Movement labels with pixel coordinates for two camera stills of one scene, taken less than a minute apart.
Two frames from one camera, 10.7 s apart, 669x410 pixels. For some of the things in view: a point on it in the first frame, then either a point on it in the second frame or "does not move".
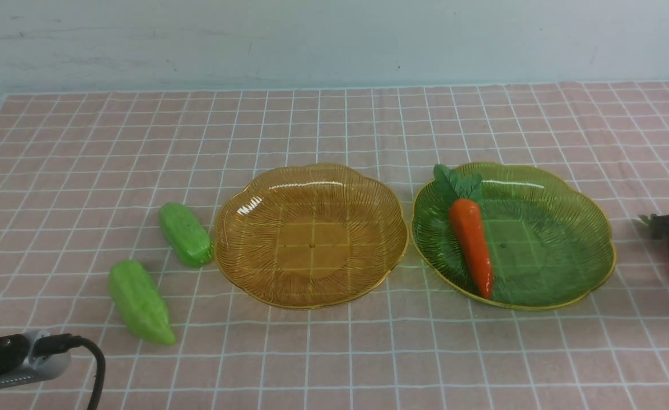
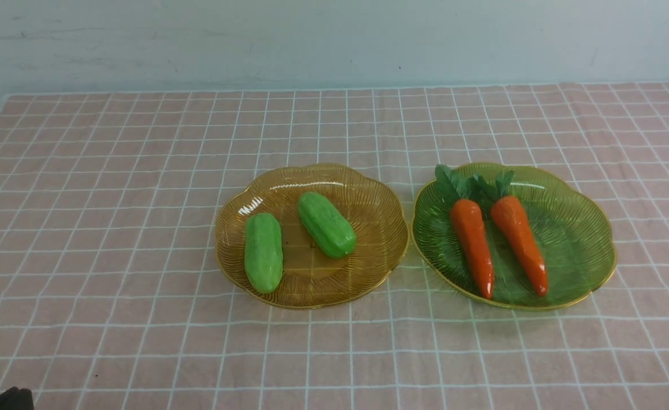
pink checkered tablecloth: x=62 y=185 does not move
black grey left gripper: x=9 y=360 → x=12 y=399
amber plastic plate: x=310 y=236 does not move
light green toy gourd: x=138 y=300 → x=263 y=251
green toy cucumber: x=186 y=234 → x=325 y=226
